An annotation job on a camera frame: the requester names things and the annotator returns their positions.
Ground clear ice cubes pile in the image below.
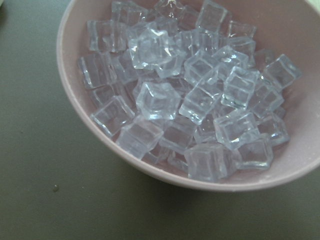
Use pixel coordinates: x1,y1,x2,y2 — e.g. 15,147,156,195
77,0,301,182

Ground pink bowl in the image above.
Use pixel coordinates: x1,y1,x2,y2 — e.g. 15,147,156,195
56,0,320,192

